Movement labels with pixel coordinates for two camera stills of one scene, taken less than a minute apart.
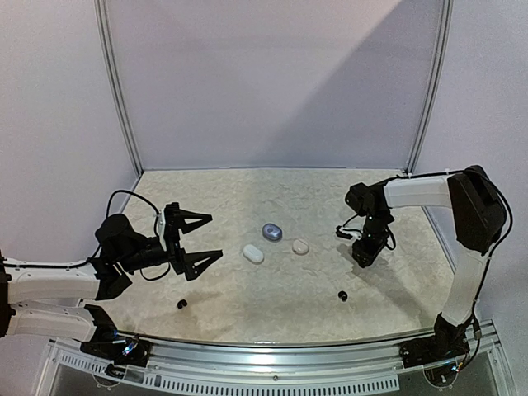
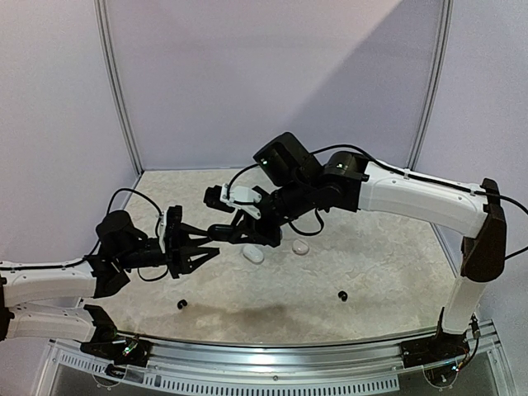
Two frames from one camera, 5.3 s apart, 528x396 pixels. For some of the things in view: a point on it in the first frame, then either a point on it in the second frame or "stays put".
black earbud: (181, 304) stays put
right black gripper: (367, 253) -> (261, 219)
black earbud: (343, 295) stays put
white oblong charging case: (253, 253) stays put
